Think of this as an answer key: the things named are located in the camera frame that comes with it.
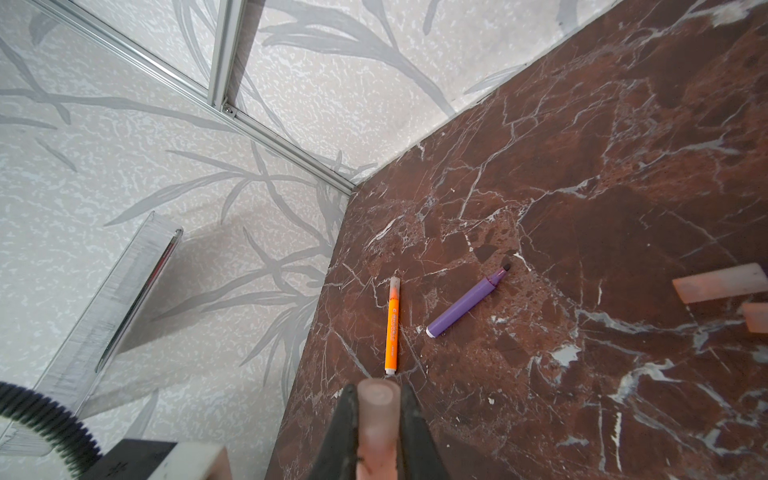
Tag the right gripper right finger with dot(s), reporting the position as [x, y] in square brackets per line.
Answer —
[418, 456]

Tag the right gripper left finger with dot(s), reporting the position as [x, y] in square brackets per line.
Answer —
[337, 458]

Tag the orange marker pen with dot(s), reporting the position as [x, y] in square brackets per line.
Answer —
[392, 333]

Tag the purple marker pen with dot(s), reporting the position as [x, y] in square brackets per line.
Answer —
[468, 301]

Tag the translucent pink pen cap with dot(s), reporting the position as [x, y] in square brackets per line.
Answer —
[729, 282]

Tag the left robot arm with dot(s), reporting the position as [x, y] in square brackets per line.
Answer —
[129, 459]

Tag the clear plastic wall bin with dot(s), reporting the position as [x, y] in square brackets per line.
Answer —
[63, 319]

